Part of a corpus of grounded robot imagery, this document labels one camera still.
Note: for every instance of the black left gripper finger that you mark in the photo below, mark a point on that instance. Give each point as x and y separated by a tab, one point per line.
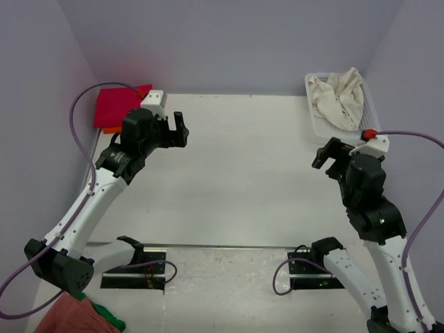
179	121
181	137

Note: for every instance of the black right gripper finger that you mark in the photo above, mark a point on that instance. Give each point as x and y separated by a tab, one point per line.
336	144
322	155

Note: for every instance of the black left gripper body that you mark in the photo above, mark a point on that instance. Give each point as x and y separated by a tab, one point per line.
161	136

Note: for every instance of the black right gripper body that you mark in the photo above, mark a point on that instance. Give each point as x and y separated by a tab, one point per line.
336	170

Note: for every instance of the white t shirt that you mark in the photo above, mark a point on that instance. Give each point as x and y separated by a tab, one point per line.
339	100

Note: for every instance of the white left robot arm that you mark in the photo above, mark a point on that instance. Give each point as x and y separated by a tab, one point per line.
61	258

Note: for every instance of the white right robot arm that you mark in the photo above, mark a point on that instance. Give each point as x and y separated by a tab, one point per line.
397	305

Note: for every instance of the white plastic basket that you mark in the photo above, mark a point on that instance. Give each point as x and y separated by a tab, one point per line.
323	130

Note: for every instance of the folded orange t shirt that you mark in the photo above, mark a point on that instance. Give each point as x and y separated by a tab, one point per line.
112	130

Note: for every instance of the folded pink t shirt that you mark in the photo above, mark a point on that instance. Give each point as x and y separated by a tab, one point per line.
113	104

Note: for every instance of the green cloth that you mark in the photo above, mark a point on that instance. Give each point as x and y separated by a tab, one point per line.
104	312

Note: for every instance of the salmon pink cloth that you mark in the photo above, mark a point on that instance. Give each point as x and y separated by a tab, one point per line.
71	315

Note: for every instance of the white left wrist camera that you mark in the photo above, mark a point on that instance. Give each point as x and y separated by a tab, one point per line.
155	101

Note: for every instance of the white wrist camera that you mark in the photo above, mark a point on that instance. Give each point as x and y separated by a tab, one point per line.
374	144
155	101

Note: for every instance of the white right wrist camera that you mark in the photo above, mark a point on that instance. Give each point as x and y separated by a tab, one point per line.
374	144

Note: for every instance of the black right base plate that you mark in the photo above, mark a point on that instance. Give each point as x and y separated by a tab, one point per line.
304	276

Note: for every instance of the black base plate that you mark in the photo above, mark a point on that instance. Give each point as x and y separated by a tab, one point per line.
150	277
304	276

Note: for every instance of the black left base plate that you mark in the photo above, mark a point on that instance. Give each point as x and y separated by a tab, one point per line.
150	277

